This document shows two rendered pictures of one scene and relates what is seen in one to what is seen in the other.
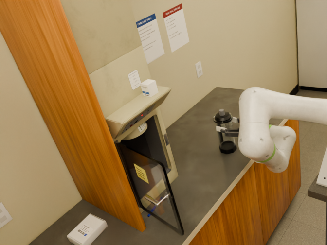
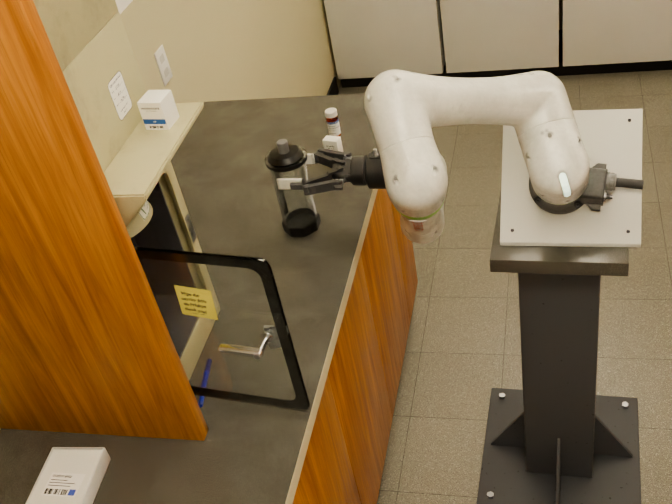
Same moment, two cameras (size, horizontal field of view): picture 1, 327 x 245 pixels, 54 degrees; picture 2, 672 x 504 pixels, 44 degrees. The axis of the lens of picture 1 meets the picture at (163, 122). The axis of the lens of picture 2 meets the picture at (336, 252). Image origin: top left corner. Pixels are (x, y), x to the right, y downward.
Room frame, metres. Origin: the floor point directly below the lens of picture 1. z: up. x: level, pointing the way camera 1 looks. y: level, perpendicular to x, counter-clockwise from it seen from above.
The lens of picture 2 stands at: (-0.07, 0.49, 2.26)
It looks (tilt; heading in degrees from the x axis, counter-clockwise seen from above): 38 degrees down; 331
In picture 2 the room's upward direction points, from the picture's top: 12 degrees counter-clockwise
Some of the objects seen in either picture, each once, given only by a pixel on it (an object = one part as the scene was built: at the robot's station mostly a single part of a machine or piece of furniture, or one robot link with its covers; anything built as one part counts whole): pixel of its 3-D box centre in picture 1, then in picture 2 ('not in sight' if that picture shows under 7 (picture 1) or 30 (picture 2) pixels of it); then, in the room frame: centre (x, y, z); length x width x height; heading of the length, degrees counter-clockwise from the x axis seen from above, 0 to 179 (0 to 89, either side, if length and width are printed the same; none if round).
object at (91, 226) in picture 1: (87, 231); (67, 485); (1.19, 0.50, 0.96); 0.16 x 0.12 x 0.04; 136
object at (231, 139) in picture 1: (225, 132); (293, 190); (1.56, -0.33, 1.06); 0.11 x 0.11 x 0.21
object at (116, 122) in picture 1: (142, 112); (156, 167); (1.29, 0.08, 1.46); 0.32 x 0.11 x 0.10; 132
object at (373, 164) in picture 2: not in sight; (378, 169); (1.38, -0.49, 1.12); 0.09 x 0.06 x 0.12; 132
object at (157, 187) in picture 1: (150, 188); (218, 332); (1.09, 0.13, 1.19); 0.30 x 0.01 x 0.40; 35
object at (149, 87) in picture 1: (149, 88); (158, 109); (1.34, 0.02, 1.54); 0.05 x 0.05 x 0.06; 37
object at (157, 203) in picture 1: (155, 198); (245, 344); (1.02, 0.11, 1.20); 0.10 x 0.05 x 0.03; 35
